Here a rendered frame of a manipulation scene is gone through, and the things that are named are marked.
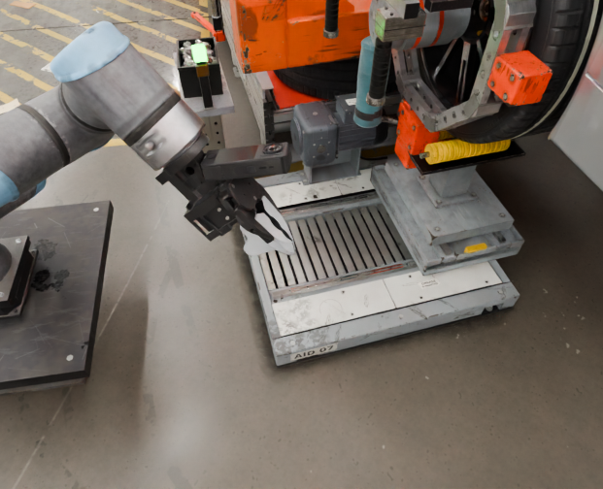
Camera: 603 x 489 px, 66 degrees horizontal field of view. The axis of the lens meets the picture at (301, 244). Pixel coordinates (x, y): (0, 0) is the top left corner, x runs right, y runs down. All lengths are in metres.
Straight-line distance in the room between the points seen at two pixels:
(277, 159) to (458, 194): 1.19
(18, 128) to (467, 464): 1.29
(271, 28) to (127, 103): 1.10
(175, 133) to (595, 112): 0.76
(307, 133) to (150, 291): 0.78
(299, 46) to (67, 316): 1.11
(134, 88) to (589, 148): 0.82
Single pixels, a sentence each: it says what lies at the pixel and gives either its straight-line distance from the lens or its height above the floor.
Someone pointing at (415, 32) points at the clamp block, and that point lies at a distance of 1.06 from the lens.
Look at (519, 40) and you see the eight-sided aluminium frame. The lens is 1.11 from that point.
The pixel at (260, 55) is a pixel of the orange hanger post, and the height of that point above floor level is 0.58.
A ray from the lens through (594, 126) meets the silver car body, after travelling 1.04.
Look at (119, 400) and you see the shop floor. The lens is 1.55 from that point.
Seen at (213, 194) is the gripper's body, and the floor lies 0.94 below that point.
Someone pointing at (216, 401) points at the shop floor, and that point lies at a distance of 1.47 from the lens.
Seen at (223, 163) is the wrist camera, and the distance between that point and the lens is 0.60.
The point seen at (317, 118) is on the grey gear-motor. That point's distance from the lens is 1.67.
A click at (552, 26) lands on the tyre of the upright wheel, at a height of 0.94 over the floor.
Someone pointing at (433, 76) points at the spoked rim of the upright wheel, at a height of 0.63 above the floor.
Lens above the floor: 1.35
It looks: 50 degrees down
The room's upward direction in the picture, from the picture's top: straight up
